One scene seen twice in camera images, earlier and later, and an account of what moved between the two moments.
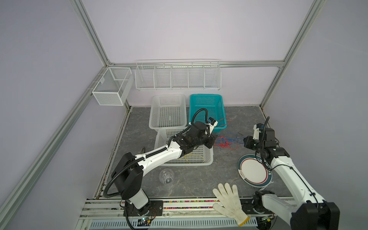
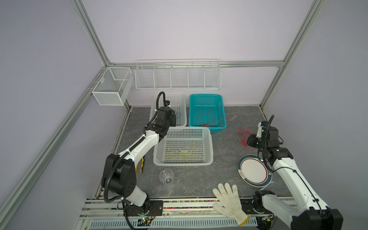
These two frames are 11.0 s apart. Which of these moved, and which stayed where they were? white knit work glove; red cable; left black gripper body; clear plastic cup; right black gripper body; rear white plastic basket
Moved: red cable; left black gripper body
Stayed: rear white plastic basket; right black gripper body; white knit work glove; clear plastic cup
